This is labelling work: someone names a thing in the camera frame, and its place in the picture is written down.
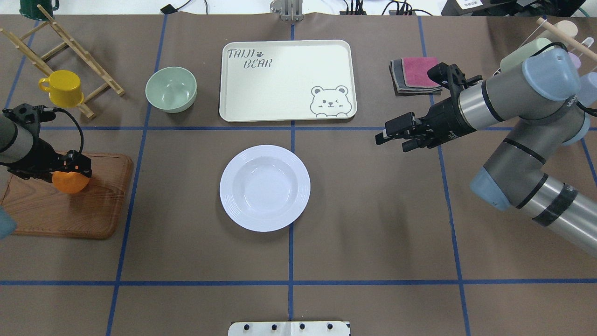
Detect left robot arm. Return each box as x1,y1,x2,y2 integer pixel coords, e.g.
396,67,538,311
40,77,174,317
1,106,92,191

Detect cream bear tray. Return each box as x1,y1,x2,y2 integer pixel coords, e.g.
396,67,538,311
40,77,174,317
219,40,358,123

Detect purple tumbler cup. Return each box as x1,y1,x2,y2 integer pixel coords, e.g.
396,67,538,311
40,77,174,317
568,52,582,70

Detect white round plate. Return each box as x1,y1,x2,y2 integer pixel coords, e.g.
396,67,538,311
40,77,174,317
219,145,311,232

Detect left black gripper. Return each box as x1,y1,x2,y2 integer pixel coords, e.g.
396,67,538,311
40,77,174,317
7,138,92,183

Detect wooden drying rack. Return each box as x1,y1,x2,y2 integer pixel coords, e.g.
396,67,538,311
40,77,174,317
0,16,125,119

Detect dark green mug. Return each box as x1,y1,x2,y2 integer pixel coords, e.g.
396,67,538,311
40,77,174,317
19,0,60,21

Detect wooden cutting board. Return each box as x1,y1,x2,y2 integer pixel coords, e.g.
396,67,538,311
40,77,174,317
1,153,133,239

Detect blue tumbler cup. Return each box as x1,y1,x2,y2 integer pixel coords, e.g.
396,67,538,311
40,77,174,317
576,72,597,108

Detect metal clamp bracket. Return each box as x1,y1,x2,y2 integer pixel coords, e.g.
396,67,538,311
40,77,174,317
270,0,304,22

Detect grey folded cloth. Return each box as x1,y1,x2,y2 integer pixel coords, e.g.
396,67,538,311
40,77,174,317
389,59,442,94

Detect pink folded cloth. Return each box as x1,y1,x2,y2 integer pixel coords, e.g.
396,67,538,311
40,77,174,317
401,57,440,89

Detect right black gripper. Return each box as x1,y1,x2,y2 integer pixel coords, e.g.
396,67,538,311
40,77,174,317
375,97,472,153

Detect orange fruit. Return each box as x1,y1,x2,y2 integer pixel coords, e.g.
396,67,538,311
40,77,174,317
52,171,90,194

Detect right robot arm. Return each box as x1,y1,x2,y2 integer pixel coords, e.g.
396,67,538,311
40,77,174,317
375,44,596,257

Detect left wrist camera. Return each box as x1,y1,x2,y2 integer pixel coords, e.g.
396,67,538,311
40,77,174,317
2,104,56,126

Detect green tumbler cup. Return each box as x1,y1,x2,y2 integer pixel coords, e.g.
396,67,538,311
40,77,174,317
500,37,552,73

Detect beige tumbler cup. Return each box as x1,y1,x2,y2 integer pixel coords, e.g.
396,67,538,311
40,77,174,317
554,21,578,39

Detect small black sensor puck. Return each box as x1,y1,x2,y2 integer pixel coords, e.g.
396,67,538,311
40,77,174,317
160,4,178,15

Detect white wire cup rack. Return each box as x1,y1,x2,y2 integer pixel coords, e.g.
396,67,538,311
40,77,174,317
494,16,596,75

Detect yellow mug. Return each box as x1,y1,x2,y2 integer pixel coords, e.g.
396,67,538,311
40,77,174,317
38,70,84,108

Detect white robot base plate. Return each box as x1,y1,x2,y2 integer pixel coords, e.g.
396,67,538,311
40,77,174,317
228,321,351,336

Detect green bowl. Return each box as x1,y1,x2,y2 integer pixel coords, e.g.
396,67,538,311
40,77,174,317
145,66,198,113

